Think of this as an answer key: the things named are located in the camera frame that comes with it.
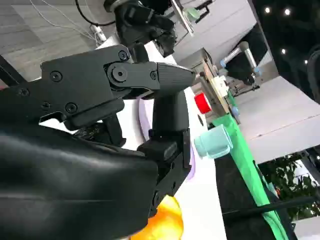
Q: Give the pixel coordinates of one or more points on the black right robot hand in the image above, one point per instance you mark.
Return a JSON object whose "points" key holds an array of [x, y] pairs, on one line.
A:
{"points": [[75, 175]]}

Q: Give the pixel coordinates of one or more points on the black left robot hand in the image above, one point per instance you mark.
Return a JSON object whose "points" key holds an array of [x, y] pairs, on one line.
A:
{"points": [[142, 25]]}

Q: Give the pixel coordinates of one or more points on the orange and white bread roll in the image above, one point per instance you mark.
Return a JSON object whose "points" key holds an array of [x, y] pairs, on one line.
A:
{"points": [[165, 220]]}

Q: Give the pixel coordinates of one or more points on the white power strip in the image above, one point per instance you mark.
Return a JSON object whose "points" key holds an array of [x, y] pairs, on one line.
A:
{"points": [[98, 33]]}

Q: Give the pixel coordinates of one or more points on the lilac plate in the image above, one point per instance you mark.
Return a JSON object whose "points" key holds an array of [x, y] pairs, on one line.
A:
{"points": [[145, 117]]}

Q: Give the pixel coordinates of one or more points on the red cylinder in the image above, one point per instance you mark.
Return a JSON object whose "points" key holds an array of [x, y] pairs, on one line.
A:
{"points": [[202, 103]]}

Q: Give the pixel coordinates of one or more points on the wooden workbench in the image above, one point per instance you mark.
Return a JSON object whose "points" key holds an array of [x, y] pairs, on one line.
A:
{"points": [[215, 92]]}

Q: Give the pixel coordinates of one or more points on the black table grommet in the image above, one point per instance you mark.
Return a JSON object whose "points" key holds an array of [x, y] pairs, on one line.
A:
{"points": [[200, 120]]}

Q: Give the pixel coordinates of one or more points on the pale green mug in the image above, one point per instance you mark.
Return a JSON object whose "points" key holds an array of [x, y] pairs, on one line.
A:
{"points": [[215, 141]]}

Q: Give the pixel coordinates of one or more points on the green cloth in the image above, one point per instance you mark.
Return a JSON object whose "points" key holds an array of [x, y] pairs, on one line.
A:
{"points": [[240, 150]]}

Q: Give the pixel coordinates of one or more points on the thin black bar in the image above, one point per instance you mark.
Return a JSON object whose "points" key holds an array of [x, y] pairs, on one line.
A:
{"points": [[270, 206]]}

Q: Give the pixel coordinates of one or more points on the green plant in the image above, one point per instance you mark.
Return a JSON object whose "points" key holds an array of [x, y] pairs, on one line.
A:
{"points": [[287, 180]]}

